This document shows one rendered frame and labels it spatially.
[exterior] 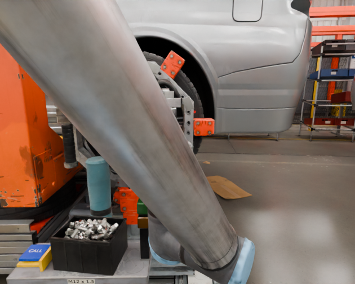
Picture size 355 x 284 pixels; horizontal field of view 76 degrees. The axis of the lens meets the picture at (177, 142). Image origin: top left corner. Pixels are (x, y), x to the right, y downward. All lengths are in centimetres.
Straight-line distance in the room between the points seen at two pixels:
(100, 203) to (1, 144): 46
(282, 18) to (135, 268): 145
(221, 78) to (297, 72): 47
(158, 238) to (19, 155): 76
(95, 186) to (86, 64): 82
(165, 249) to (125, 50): 43
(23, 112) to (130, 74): 91
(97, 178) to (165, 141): 75
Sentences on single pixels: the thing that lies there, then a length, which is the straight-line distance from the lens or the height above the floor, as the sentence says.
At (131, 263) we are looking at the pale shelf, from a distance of 86.
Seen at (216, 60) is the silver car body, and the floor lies 118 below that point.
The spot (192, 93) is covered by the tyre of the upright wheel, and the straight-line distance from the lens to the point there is 106.
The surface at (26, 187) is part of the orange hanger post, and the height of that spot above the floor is 61.
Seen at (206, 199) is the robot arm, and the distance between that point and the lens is 30.
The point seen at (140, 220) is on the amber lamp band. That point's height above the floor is 60.
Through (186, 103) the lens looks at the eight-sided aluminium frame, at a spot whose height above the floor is 95.
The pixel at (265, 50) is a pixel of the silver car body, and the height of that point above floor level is 124.
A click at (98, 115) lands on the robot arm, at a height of 98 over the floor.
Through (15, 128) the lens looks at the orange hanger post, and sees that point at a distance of 110.
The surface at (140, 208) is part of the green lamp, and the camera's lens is 76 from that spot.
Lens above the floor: 100
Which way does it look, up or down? 12 degrees down
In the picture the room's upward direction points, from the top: straight up
